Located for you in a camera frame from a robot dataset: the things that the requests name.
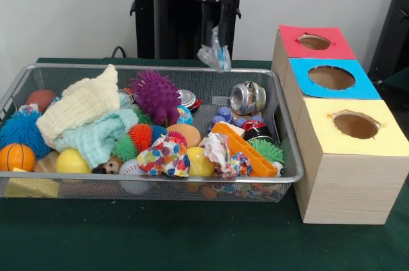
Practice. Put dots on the small clear plastic bottle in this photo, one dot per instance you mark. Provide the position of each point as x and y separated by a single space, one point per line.
215 57

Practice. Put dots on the crushed silver can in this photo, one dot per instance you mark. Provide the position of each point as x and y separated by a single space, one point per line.
247 98

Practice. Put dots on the cream waffle cloth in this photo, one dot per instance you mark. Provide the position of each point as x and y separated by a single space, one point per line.
83 101

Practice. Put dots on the mint waffle cloth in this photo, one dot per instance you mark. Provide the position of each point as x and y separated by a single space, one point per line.
92 138

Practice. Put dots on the wooden three-hole box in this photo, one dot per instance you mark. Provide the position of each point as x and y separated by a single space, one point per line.
351 188

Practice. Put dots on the purple spiky ball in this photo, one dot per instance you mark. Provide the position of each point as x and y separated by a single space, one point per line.
156 96

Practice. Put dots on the orange foam disc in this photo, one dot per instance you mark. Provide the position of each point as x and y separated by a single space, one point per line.
187 133

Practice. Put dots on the orange plastic grid toy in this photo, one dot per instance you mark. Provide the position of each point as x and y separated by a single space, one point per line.
246 151

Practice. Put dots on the green spiky toy with eyes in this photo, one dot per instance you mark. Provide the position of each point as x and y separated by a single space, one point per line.
268 149

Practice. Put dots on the yellow tennis ball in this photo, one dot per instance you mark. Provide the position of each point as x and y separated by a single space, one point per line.
199 162

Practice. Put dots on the colourful patterned cloth wad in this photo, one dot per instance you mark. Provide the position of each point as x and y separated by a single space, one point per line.
164 159

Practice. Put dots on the white baseball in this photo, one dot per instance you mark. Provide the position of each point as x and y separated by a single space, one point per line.
130 167

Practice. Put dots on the black upright panel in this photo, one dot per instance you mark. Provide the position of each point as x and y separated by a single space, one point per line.
393 28

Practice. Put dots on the reddish brown ball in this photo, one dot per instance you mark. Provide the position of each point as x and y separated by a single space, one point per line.
40 98

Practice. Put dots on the dark green table cloth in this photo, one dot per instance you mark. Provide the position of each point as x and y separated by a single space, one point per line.
399 82
191 239

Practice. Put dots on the smooth yellow ball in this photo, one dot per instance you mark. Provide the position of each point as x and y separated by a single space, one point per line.
72 162

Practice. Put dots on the large blue spiky ball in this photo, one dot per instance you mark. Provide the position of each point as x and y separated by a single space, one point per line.
22 130

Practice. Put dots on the small orange basketball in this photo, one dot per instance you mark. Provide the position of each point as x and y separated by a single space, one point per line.
17 157

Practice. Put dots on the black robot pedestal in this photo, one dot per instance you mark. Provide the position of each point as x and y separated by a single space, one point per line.
159 28

